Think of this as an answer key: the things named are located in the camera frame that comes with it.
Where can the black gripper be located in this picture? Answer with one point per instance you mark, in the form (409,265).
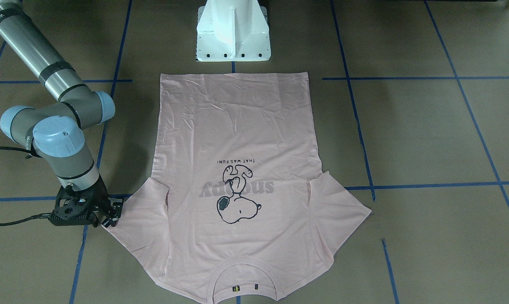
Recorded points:
(99,197)

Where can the pink Snoopy t-shirt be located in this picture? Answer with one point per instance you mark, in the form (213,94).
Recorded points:
(237,203)

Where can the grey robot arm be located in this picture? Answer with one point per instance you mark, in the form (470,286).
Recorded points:
(55,132)

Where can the blue tape line crosswise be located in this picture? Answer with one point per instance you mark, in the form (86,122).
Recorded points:
(366,187)

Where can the blue tape line lengthwise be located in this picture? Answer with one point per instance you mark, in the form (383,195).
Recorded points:
(347,78)

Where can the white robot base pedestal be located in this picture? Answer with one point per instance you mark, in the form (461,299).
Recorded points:
(232,31)

